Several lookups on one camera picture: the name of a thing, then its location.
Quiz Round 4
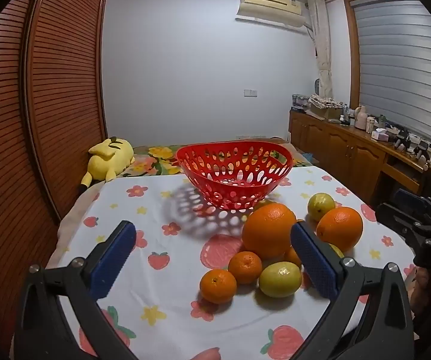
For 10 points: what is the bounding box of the grey window blind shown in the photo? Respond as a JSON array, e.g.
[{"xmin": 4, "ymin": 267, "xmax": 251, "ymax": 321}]
[{"xmin": 351, "ymin": 0, "xmax": 431, "ymax": 151}]

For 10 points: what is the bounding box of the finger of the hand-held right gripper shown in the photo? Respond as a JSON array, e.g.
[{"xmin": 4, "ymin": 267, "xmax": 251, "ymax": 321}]
[
  {"xmin": 393, "ymin": 188, "xmax": 431, "ymax": 219},
  {"xmin": 375, "ymin": 202, "xmax": 431, "ymax": 248}
]

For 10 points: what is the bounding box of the brown louvered wardrobe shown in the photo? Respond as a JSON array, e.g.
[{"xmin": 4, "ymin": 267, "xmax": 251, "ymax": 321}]
[{"xmin": 0, "ymin": 0, "xmax": 108, "ymax": 360}]

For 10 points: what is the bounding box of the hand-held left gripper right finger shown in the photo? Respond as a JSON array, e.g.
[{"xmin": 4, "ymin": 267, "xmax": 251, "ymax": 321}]
[{"xmin": 291, "ymin": 221, "xmax": 415, "ymax": 360}]

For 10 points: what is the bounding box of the yellow plush toy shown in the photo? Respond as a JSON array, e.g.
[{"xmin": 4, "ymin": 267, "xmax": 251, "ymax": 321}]
[{"xmin": 80, "ymin": 137, "xmax": 135, "ymax": 194}]

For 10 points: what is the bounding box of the small mandarin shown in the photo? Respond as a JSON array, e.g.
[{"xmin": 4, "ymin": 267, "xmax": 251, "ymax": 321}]
[
  {"xmin": 200, "ymin": 269, "xmax": 237, "ymax": 304},
  {"xmin": 284, "ymin": 245, "xmax": 303, "ymax": 271},
  {"xmin": 228, "ymin": 250, "xmax": 263, "ymax": 285}
]

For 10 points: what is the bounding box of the wall air conditioner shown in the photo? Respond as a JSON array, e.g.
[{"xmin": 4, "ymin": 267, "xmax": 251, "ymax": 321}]
[{"xmin": 236, "ymin": 0, "xmax": 306, "ymax": 29}]

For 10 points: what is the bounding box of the cream curtain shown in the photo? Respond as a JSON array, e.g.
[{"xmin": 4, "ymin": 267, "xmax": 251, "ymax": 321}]
[{"xmin": 307, "ymin": 0, "xmax": 334, "ymax": 98}]

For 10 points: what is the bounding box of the large orange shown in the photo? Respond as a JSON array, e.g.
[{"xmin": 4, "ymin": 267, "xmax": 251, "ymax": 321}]
[
  {"xmin": 316, "ymin": 206, "xmax": 363, "ymax": 253},
  {"xmin": 243, "ymin": 202, "xmax": 298, "ymax": 260}
]

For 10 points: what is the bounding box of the floral blanket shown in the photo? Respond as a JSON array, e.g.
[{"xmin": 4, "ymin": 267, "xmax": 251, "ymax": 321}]
[{"xmin": 118, "ymin": 140, "xmax": 314, "ymax": 179}]

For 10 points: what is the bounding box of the beige bed sheet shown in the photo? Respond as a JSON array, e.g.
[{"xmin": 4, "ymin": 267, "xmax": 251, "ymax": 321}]
[{"xmin": 45, "ymin": 180, "xmax": 101, "ymax": 271}]

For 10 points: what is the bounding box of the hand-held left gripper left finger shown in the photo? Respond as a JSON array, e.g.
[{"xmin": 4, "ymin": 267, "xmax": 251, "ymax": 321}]
[{"xmin": 15, "ymin": 220, "xmax": 141, "ymax": 360}]

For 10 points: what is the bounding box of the wooden cabinet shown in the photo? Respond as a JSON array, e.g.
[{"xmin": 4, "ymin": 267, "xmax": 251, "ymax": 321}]
[{"xmin": 288, "ymin": 109, "xmax": 431, "ymax": 211}]

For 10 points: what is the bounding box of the patterned cloth box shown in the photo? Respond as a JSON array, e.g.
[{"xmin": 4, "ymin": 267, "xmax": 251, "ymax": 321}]
[{"xmin": 309, "ymin": 95, "xmax": 346, "ymax": 121}]

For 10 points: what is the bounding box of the red perforated plastic basket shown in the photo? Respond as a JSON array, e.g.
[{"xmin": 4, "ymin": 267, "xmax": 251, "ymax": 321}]
[{"xmin": 175, "ymin": 139, "xmax": 293, "ymax": 211}]

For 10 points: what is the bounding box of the strawberry print tablecloth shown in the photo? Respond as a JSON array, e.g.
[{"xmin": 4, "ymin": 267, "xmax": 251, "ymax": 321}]
[{"xmin": 47, "ymin": 165, "xmax": 419, "ymax": 360}]

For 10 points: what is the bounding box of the pink kettle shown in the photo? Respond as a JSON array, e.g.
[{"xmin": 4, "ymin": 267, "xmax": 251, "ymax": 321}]
[{"xmin": 354, "ymin": 106, "xmax": 368, "ymax": 130}]

